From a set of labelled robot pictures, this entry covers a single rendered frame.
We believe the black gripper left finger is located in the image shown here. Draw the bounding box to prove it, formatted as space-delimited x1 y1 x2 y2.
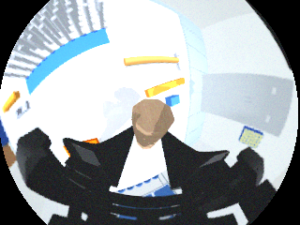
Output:
61 127 135 188

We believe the small blue block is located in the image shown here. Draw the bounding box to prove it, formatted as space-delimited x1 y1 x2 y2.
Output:
165 95 180 106

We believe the hammer with orange handle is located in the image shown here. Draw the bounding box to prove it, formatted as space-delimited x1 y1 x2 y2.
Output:
124 52 183 70

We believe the blue taped strip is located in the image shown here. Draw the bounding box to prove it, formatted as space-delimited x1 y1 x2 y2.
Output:
25 27 110 95

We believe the yellow flat bar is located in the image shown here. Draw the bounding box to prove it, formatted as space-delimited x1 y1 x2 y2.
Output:
143 78 185 98
3 90 21 113

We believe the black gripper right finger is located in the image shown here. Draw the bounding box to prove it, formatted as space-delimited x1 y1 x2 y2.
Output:
161 131 230 190

